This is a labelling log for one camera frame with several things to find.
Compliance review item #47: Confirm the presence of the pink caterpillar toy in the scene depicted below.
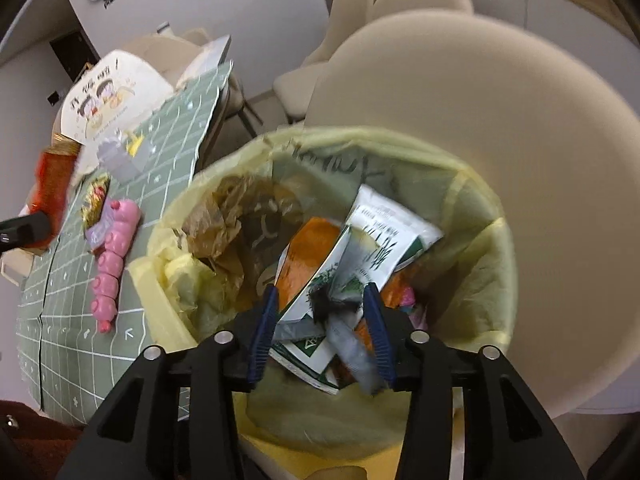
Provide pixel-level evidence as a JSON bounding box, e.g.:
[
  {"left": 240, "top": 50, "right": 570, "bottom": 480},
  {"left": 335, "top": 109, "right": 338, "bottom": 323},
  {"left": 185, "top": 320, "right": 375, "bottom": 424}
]
[{"left": 90, "top": 197, "right": 143, "bottom": 335}]

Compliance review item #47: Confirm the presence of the lilac snack packet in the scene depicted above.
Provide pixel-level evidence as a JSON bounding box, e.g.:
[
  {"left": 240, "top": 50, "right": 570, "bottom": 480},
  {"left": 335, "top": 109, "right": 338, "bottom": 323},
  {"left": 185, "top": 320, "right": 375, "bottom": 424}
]
[{"left": 86, "top": 209, "right": 117, "bottom": 252}]

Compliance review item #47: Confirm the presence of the brown crumpled bag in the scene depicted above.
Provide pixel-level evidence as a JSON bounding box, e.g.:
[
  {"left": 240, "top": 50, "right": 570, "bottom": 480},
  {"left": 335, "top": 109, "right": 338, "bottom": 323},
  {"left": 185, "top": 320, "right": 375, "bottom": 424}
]
[{"left": 181, "top": 174, "right": 302, "bottom": 272}]

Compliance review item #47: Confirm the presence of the white cabinet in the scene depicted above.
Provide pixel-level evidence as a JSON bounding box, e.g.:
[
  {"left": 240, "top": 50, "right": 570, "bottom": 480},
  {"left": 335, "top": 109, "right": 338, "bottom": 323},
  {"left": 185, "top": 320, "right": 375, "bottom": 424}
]
[{"left": 365, "top": 0, "right": 640, "bottom": 61}]

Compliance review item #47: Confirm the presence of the clear plastic wrapper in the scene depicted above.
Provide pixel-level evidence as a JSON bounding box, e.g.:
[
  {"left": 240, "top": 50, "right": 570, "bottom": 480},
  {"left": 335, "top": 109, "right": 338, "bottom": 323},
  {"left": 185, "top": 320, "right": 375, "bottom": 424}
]
[{"left": 96, "top": 130, "right": 152, "bottom": 182}]

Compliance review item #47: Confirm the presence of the bin with yellow liner bag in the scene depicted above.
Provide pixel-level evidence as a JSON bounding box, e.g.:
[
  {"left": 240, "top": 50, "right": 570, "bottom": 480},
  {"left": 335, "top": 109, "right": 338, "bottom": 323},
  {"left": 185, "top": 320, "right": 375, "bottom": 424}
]
[{"left": 127, "top": 125, "right": 517, "bottom": 480}]

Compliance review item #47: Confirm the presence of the pink yellow packet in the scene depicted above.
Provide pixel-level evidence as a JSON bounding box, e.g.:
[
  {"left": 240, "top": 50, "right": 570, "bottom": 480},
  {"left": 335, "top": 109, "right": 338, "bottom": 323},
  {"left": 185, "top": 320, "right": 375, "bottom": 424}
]
[{"left": 395, "top": 280, "right": 418, "bottom": 316}]

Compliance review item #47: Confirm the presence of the printed mesh food cover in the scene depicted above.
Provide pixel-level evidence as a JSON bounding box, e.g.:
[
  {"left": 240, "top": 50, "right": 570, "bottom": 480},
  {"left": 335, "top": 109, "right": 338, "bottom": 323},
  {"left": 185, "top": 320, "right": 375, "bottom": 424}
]
[{"left": 52, "top": 49, "right": 177, "bottom": 174}]

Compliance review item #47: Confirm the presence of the dark door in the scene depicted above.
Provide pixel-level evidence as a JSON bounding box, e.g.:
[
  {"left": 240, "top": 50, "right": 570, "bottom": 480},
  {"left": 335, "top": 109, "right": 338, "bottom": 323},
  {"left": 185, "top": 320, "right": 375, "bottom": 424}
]
[{"left": 49, "top": 30, "right": 99, "bottom": 79}]

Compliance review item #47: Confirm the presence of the pale yellow crumpled plastic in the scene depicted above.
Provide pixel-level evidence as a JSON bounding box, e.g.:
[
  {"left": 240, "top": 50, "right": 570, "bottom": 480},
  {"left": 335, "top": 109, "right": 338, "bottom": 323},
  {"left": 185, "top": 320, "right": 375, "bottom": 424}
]
[{"left": 159, "top": 251, "right": 242, "bottom": 328}]

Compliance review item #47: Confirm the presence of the gold candy wrapper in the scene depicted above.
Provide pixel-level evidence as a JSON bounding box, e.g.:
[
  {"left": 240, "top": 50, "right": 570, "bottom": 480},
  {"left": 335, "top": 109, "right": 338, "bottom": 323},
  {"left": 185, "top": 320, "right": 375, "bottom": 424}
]
[{"left": 80, "top": 174, "right": 112, "bottom": 227}]

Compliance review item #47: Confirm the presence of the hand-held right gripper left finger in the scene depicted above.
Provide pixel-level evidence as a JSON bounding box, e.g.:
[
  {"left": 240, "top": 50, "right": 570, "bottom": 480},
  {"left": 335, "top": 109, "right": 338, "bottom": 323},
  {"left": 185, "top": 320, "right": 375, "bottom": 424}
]
[{"left": 55, "top": 284, "right": 279, "bottom": 480}]

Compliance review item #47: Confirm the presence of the green white snack packet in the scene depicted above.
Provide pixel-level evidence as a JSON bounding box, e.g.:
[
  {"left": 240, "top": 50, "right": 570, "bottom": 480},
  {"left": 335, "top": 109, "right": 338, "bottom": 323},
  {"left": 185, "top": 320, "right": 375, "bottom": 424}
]
[{"left": 270, "top": 184, "right": 444, "bottom": 395}]

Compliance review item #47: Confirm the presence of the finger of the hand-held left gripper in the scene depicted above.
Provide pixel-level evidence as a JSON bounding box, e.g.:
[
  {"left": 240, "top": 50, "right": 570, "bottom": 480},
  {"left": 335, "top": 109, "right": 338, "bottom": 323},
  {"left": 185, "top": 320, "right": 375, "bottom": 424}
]
[{"left": 0, "top": 211, "right": 52, "bottom": 254}]

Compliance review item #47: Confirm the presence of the green checked tablecloth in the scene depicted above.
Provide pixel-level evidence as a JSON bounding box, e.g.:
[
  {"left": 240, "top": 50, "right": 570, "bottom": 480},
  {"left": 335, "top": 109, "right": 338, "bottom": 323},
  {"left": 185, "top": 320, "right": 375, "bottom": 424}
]
[{"left": 15, "top": 59, "right": 236, "bottom": 422}]

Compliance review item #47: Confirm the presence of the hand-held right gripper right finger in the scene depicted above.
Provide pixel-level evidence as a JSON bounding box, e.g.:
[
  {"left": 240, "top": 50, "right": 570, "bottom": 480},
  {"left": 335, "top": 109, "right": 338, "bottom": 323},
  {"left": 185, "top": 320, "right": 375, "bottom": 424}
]
[{"left": 362, "top": 282, "right": 586, "bottom": 480}]

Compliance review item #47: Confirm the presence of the person's red knit sweater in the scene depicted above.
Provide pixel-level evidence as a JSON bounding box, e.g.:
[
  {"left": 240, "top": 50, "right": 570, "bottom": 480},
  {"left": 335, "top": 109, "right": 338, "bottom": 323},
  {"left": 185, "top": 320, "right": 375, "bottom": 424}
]
[{"left": 0, "top": 399, "right": 84, "bottom": 480}]

